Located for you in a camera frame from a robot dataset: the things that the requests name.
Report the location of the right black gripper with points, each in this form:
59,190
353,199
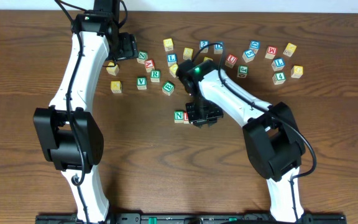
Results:
204,115

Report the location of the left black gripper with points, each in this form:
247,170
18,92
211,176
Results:
127,47

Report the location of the red E block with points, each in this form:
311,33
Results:
186,118

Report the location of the green N block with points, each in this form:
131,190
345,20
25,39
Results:
178,116

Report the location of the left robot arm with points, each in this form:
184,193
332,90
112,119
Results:
68,134

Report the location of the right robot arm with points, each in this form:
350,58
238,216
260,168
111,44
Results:
273,145

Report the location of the green Z block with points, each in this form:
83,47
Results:
142,57

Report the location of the yellow C block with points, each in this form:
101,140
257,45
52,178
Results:
112,68

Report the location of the red A block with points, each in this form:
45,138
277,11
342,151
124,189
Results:
149,65

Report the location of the yellow S block top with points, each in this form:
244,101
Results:
168,44

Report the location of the yellow s block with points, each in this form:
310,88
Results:
187,53
168,44

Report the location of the green V block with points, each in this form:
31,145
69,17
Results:
141,83

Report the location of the green R block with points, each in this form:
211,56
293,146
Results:
155,76

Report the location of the yellow K block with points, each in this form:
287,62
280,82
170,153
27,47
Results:
116,86

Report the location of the blue l block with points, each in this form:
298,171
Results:
278,64
171,59

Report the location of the yellow o block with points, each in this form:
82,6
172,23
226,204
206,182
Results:
173,70
207,58

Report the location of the green B block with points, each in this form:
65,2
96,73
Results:
168,88

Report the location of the yellow O block centre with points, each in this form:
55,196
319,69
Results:
207,58

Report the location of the red U block upper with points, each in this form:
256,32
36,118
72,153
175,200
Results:
230,61

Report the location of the blue 2 block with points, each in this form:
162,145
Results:
204,46

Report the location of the blue d block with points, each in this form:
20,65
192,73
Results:
254,46
218,48

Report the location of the blue 5 block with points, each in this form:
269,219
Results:
248,55

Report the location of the green 4 block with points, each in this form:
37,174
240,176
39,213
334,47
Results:
279,78

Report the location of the blue D block right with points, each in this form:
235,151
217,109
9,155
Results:
254,46

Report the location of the blue L block right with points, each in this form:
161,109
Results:
278,64

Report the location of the red M block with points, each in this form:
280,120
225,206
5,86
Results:
271,52

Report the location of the yellow G block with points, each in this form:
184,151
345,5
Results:
297,71

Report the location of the yellow block top right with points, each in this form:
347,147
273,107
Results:
289,49

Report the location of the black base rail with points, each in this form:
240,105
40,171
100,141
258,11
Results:
135,218

